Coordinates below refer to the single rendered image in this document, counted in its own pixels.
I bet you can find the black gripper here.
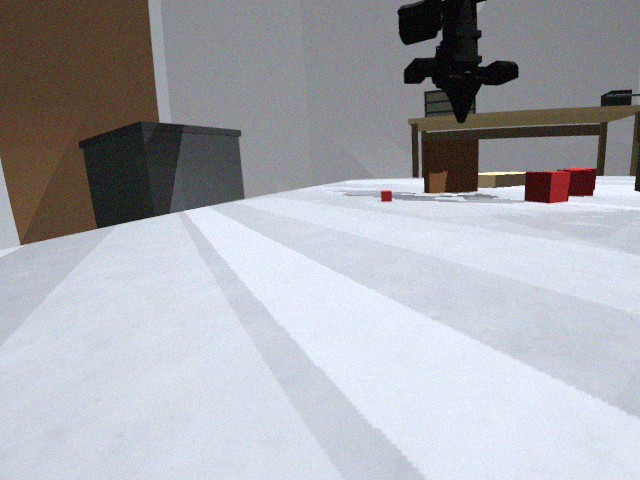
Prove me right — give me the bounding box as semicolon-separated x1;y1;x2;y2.
403;23;519;124

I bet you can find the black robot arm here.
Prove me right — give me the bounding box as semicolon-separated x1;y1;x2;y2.
397;0;487;45

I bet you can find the pale yellow square block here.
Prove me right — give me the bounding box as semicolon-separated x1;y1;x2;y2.
477;172;526;188

